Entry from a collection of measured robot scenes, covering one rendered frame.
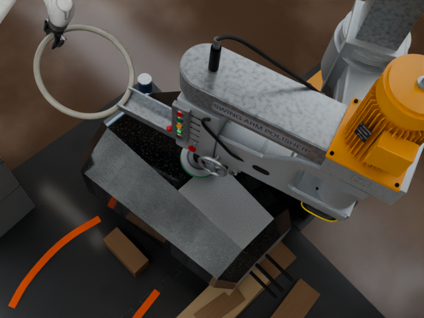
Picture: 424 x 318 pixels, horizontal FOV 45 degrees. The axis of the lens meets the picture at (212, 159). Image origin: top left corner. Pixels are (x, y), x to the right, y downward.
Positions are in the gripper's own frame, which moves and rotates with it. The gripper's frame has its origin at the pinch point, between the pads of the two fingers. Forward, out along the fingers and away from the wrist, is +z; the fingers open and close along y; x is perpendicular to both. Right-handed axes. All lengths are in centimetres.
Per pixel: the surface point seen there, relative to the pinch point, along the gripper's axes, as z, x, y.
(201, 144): -43, 5, 85
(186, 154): -4, 14, 87
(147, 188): 13, -8, 88
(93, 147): 32, -10, 52
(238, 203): -12, 15, 124
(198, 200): -5, 2, 109
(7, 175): 54, -51, 33
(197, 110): -66, 1, 71
